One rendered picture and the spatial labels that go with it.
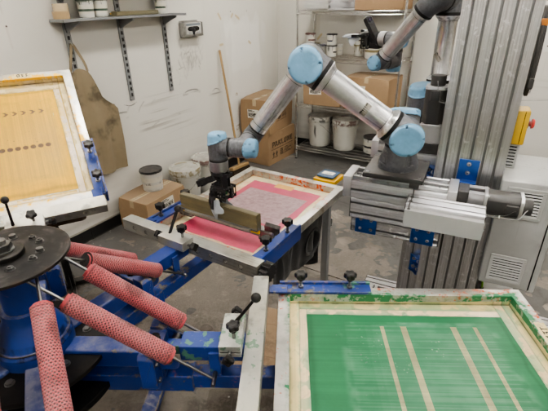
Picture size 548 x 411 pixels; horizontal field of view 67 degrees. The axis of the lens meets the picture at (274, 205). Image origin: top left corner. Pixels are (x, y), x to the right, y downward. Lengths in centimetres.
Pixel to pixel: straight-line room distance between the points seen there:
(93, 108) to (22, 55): 60
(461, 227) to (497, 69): 57
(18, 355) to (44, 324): 24
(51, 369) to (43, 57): 274
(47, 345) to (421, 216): 119
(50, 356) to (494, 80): 159
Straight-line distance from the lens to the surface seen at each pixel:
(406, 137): 145
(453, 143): 178
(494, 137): 177
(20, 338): 127
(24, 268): 113
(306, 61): 140
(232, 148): 156
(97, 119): 367
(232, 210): 167
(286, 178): 224
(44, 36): 351
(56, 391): 102
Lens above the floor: 186
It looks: 27 degrees down
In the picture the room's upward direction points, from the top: 1 degrees counter-clockwise
